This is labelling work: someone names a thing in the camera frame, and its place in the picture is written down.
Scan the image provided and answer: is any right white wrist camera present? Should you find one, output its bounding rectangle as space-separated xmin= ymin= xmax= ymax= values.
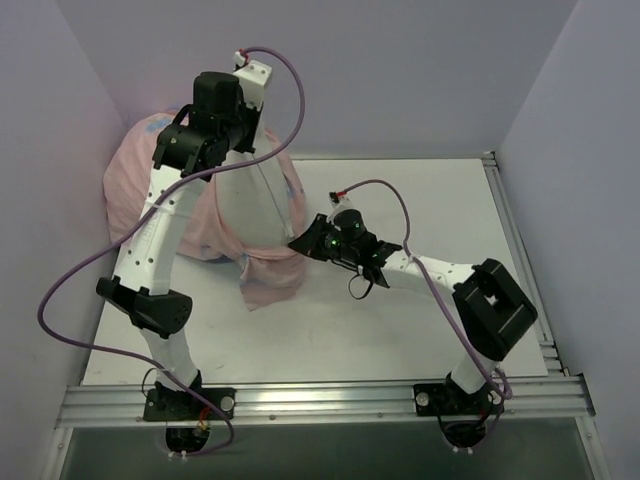
xmin=329 ymin=191 xmax=354 ymax=217

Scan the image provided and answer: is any pink blue pillowcase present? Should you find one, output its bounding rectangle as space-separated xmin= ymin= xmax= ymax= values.
xmin=103 ymin=112 xmax=306 ymax=310

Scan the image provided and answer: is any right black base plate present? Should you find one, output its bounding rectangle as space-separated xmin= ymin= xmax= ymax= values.
xmin=412 ymin=382 xmax=504 ymax=417

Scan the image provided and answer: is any short black cable loop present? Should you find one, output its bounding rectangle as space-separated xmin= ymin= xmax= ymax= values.
xmin=348 ymin=267 xmax=374 ymax=301

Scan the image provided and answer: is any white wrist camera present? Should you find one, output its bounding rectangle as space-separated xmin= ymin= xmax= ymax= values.
xmin=232 ymin=50 xmax=272 ymax=112
xmin=329 ymin=191 xmax=354 ymax=217

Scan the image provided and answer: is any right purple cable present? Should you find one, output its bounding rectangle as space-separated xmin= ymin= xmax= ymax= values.
xmin=344 ymin=179 xmax=514 ymax=441

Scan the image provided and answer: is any aluminium rail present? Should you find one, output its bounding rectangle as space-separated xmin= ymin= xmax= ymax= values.
xmin=482 ymin=152 xmax=571 ymax=376
xmin=43 ymin=375 xmax=609 ymax=479

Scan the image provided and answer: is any aluminium front rail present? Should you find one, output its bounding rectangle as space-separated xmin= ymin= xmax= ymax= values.
xmin=43 ymin=375 xmax=609 ymax=479

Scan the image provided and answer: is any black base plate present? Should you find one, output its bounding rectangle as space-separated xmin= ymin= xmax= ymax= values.
xmin=142 ymin=385 xmax=236 ymax=422
xmin=412 ymin=382 xmax=504 ymax=417

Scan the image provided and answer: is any white pillow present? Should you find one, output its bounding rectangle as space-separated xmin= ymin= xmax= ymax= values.
xmin=212 ymin=120 xmax=293 ymax=248

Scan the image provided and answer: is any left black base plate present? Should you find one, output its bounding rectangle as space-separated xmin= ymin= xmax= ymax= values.
xmin=142 ymin=385 xmax=236 ymax=422

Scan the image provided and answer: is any aluminium right side rail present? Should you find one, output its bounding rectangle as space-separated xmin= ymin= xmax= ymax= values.
xmin=482 ymin=152 xmax=571 ymax=376

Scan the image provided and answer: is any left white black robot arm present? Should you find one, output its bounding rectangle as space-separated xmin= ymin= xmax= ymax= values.
xmin=96 ymin=66 xmax=271 ymax=419

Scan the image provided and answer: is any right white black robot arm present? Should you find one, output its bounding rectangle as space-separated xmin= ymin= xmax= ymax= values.
xmin=289 ymin=208 xmax=538 ymax=413

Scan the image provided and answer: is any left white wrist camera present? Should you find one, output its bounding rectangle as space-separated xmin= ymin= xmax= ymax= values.
xmin=232 ymin=50 xmax=272 ymax=112

